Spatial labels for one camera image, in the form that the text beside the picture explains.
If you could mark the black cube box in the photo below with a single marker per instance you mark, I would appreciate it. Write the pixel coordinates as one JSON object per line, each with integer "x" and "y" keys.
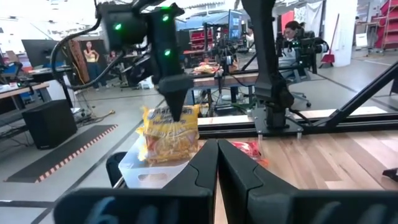
{"x": 49, "y": 124}

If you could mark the red broom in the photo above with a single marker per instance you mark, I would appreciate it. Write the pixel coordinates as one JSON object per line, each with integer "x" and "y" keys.
{"x": 328, "y": 57}

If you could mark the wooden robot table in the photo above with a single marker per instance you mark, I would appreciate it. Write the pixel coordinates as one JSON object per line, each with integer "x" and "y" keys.
{"x": 230, "y": 81}

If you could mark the red shelf rack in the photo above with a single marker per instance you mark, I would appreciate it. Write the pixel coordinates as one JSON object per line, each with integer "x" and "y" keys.
{"x": 387, "y": 25}

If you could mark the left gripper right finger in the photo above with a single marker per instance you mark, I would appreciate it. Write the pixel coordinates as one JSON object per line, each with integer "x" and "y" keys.
{"x": 236, "y": 174}

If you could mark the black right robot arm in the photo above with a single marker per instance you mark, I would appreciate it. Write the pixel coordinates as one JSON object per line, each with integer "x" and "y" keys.
{"x": 267, "y": 62}

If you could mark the blue-screen monitor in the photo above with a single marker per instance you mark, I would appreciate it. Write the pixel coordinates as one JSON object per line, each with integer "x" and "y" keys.
{"x": 235, "y": 25}

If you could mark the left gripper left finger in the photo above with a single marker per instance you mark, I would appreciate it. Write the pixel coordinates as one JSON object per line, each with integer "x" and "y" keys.
{"x": 202, "y": 174}

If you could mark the wooden desk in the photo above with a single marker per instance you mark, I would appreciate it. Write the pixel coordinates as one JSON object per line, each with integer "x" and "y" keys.
{"x": 21, "y": 90}

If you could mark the black monitor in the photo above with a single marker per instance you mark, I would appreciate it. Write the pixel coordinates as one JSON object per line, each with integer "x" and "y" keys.
{"x": 38, "y": 53}

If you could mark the yellow Maruchan noodle pack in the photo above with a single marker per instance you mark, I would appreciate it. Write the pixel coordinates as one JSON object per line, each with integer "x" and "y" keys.
{"x": 168, "y": 140}

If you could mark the person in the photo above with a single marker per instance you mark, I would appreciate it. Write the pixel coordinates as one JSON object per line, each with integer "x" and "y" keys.
{"x": 90, "y": 62}
{"x": 293, "y": 34}

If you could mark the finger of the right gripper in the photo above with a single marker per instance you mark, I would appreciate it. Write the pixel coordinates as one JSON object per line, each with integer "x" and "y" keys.
{"x": 176, "y": 104}

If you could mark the red Maruchan noodle pack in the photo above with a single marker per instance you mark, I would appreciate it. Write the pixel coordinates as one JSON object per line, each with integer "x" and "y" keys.
{"x": 248, "y": 148}

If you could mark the clear plastic bin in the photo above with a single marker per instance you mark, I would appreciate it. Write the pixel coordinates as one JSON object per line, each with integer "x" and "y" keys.
{"x": 146, "y": 174}

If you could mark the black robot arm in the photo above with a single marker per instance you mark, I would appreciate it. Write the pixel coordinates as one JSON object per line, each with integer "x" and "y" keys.
{"x": 308, "y": 46}

